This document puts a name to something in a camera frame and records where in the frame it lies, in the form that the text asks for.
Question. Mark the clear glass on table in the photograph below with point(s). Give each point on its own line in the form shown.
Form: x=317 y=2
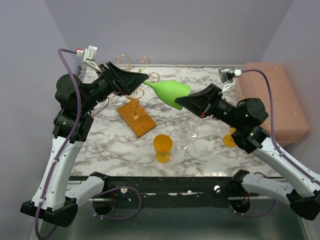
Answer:
x=220 y=130

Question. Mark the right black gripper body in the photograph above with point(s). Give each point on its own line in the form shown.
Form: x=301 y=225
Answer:
x=218 y=109

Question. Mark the pink plastic storage box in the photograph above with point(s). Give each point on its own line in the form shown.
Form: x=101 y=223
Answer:
x=290 y=124

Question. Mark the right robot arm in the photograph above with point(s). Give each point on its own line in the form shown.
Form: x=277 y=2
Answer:
x=301 y=189

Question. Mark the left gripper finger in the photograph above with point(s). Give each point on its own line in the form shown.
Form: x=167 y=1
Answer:
x=130 y=85
x=118 y=75

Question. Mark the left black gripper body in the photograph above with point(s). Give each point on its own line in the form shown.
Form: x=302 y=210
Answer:
x=116 y=86

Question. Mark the orange wine glass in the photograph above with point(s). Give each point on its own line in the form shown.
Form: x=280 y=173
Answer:
x=162 y=145
x=228 y=140

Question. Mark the black mounting rail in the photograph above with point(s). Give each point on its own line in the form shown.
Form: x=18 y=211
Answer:
x=156 y=192

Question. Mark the clear wine glass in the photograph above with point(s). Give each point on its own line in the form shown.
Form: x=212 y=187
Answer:
x=183 y=135
x=194 y=132

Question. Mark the wooden rack base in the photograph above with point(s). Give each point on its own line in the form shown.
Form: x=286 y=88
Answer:
x=136 y=118

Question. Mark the green wine glass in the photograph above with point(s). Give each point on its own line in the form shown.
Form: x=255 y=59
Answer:
x=168 y=90

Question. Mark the orange wine glass on table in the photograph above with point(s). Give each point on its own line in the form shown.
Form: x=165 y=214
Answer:
x=228 y=140

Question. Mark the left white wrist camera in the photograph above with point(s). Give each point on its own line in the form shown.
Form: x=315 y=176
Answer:
x=88 y=56

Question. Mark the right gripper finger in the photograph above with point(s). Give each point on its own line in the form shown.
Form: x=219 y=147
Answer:
x=196 y=109
x=206 y=96

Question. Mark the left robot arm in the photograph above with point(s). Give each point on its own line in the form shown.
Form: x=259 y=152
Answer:
x=52 y=202

